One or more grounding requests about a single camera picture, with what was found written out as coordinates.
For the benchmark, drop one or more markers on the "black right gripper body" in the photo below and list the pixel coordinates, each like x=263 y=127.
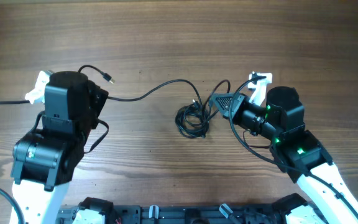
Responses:
x=242 y=113

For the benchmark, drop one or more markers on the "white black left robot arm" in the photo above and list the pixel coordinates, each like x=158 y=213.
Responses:
x=44 y=160

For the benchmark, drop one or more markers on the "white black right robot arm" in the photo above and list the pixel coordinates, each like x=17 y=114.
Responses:
x=294 y=149

